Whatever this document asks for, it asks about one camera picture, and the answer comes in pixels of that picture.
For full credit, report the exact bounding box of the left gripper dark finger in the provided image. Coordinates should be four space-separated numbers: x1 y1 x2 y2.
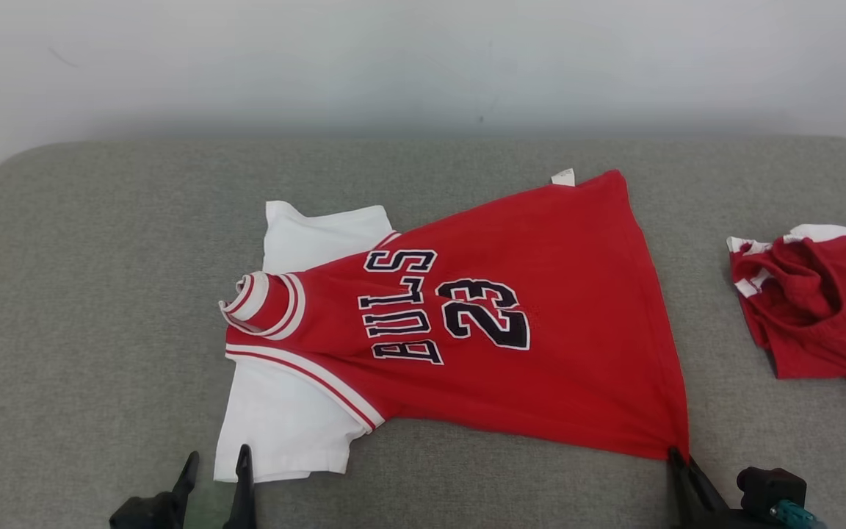
172 451 200 509
223 444 257 529

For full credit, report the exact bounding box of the grey fabric sofa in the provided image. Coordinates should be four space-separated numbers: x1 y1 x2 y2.
0 135 846 529

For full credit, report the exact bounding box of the red shorts white stripe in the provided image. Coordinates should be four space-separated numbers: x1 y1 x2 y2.
726 223 846 402

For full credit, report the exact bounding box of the right teal plug black cable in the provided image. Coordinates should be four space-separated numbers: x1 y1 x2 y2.
770 499 829 529

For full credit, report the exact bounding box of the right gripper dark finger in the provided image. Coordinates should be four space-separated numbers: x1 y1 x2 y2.
686 455 732 529
668 447 704 529

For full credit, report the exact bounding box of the red white Bulls 23 jersey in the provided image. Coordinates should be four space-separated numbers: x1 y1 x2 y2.
214 168 691 485

